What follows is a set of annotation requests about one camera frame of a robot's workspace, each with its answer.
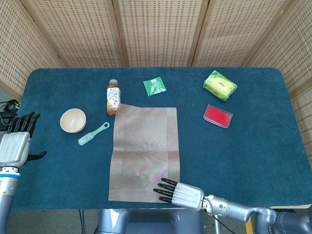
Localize woven wooden folding screen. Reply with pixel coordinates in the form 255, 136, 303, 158
0, 0, 312, 156

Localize green yellow tissue pack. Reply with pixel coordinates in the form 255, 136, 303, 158
202, 70, 238, 102

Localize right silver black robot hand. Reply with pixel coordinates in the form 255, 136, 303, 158
153, 177, 205, 212

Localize beige woven placemat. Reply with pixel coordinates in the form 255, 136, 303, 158
108, 102, 181, 203

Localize green foil sachet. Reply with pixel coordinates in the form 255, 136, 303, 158
142, 76, 167, 97

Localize cream white bowl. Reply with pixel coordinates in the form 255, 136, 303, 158
60, 108, 87, 134

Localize blue-grey robot torso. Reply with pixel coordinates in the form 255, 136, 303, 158
97, 208, 202, 234

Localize dark teal table cloth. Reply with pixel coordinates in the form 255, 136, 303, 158
9, 67, 305, 210

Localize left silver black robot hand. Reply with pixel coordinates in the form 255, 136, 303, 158
0, 112, 47, 169

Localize red pad in clear case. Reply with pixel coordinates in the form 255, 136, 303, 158
203, 104, 233, 129

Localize black cable under table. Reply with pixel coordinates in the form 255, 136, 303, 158
78, 209, 85, 234

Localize mint green scrub brush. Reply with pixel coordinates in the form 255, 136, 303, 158
78, 122, 110, 146

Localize black cables on floor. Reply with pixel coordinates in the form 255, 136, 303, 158
0, 98, 21, 131

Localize tea bottle with printed label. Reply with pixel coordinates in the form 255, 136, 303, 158
106, 79, 122, 117

